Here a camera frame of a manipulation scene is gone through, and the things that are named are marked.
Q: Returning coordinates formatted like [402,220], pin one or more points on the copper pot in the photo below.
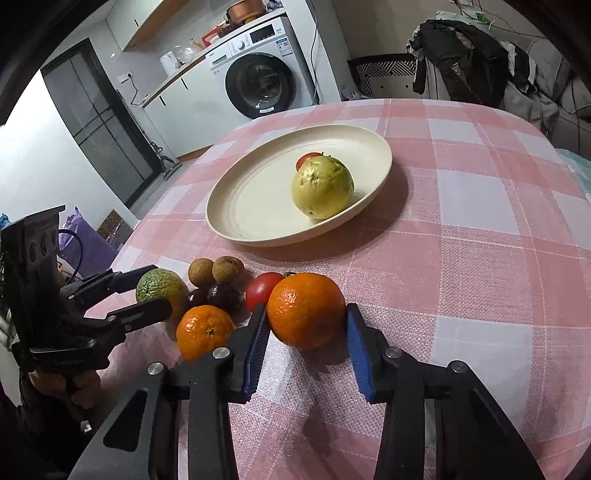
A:
[244,11]

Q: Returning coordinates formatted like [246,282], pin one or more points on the green guava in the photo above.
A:
[159,286]

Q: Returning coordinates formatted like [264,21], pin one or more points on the white washing machine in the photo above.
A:
[261,74]

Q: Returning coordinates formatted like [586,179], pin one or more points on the white kettle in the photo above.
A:
[169,62]

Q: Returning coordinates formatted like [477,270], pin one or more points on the white counter cabinet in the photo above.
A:
[184,106]

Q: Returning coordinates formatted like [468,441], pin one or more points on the dark glass door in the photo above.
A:
[101,120]

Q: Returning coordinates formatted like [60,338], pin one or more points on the cream round plate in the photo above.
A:
[258,203]

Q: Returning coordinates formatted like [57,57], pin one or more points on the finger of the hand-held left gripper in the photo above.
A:
[138,316]
[115,279]

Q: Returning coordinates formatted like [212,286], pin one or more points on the white wall socket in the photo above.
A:
[125,76]

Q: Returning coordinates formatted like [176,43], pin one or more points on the purple bag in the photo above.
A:
[85,240]

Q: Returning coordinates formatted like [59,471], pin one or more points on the dark jacket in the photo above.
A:
[461,60]

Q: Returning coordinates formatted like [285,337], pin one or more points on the person's left forearm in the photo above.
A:
[27,438]

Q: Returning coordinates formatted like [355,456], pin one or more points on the black patterned laundry basket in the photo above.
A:
[383,74]

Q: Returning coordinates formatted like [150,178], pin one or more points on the patterned brown box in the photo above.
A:
[111,224]

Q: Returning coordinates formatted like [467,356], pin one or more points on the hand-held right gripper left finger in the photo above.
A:
[256,350]

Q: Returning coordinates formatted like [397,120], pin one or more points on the clear plastic bag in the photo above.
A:
[187,53]

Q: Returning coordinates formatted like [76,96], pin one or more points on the person's left hand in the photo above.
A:
[81,385]

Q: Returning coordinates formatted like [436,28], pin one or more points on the red container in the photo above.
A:
[213,34]

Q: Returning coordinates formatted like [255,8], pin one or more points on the white upper cabinet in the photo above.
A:
[147,21]

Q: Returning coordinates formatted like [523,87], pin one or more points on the mandarin orange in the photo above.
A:
[205,332]
[304,309]

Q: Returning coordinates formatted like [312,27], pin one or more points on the yellowish guava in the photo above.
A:
[323,187]

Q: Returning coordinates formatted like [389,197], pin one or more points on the dark purple passion fruit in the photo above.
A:
[225,296]
[196,298]

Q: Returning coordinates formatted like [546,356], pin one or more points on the brown longan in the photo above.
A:
[201,272]
[227,270]

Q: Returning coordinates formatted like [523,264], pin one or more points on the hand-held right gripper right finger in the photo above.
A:
[358,350]

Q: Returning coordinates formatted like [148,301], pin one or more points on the red tomato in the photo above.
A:
[259,288]
[305,160]

